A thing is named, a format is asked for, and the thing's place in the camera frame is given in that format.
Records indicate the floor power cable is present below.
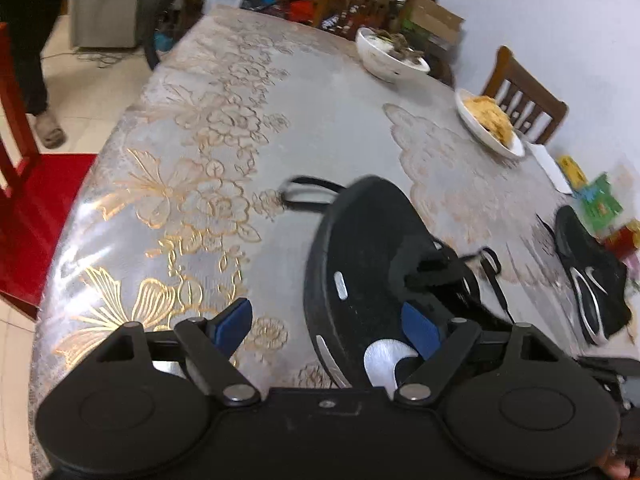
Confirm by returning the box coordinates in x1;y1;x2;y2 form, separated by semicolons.
75;49;121;68

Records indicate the red wooden chair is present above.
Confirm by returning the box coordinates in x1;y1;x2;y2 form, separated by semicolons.
0;22;98;321

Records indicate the white bowl with food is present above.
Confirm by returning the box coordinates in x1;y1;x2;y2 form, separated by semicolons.
355;26;431;83

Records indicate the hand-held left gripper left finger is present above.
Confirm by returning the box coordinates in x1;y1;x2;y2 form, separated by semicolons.
95;297;262;407

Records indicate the white plate with yellow food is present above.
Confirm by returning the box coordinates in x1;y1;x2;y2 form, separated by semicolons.
454;88;526;159

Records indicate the green packet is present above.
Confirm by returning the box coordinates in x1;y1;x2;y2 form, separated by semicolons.
575;172;625;226

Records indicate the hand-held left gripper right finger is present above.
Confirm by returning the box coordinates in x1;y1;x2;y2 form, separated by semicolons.
395;301;569;406

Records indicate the red packet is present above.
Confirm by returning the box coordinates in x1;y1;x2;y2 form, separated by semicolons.
605;225;640;261

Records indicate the black sneaker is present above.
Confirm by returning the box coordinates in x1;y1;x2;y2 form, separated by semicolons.
554;205;633;347
302;176;511;391

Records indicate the yellow packet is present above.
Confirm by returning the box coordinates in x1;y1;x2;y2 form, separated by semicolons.
557;156;588;186

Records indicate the black shoelace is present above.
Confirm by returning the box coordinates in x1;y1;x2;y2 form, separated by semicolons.
280;176;516;323

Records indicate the silver refrigerator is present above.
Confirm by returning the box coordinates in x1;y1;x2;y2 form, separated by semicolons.
70;0;181;51

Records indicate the red plastic bag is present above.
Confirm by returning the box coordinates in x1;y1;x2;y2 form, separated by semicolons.
272;0;321;23

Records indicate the cardboard box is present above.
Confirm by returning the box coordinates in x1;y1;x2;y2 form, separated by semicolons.
410;0;466;51

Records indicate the white paper sheet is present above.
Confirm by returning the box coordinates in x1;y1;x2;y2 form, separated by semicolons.
529;142;572;195

